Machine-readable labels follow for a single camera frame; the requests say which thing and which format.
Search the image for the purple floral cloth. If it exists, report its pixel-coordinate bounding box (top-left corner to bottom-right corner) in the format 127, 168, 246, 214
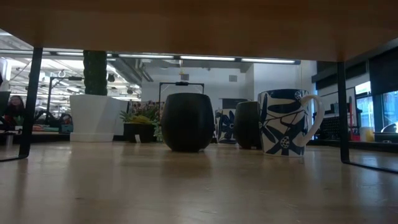
129, 100, 165, 123

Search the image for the black mug green inside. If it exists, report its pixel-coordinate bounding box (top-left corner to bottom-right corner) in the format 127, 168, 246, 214
160, 92, 215, 153

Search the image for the black aluminium frame rail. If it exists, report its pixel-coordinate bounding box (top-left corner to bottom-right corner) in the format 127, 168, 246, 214
0, 130, 398, 154

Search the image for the wooden shelf with black legs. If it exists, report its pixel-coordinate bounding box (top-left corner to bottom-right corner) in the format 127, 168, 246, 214
0, 0, 398, 175

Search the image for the black pegboard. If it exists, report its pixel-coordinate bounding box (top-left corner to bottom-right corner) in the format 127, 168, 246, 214
319, 116, 341, 140

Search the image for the person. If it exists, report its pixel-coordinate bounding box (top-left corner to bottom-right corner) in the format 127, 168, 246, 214
3, 95, 27, 127

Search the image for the succulent plant in black pot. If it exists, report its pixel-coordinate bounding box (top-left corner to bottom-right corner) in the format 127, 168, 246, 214
119, 105, 165, 144

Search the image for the white and yellow bottle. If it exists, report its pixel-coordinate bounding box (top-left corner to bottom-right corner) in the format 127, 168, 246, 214
359, 126, 376, 142

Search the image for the green column cactus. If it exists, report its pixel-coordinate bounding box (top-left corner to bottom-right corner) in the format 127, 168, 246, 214
83, 50, 108, 96

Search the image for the whiteboard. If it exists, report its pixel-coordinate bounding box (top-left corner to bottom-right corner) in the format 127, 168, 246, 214
323, 88, 357, 125

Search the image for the black gantry frame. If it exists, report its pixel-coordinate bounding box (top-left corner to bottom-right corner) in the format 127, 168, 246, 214
46, 75, 85, 125
158, 81, 205, 110

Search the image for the white hexagonal planter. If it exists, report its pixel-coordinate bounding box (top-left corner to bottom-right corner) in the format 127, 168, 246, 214
69, 94, 129, 143

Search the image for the ceiling light strip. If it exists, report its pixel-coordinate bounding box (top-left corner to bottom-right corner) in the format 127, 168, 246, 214
179, 55, 236, 62
241, 57, 296, 65
118, 54, 175, 60

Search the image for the black mug yellow inside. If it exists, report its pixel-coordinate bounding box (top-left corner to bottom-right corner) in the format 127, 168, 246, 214
233, 101, 261, 150

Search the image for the red pole stand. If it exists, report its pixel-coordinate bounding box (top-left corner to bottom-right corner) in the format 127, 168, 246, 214
348, 96, 361, 141

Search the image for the white mug blue floral print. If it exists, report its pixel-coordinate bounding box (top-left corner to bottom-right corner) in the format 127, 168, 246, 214
214, 108, 238, 145
257, 88, 325, 157

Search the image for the black wall screen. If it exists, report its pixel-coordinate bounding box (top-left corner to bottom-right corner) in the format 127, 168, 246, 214
222, 98, 246, 110

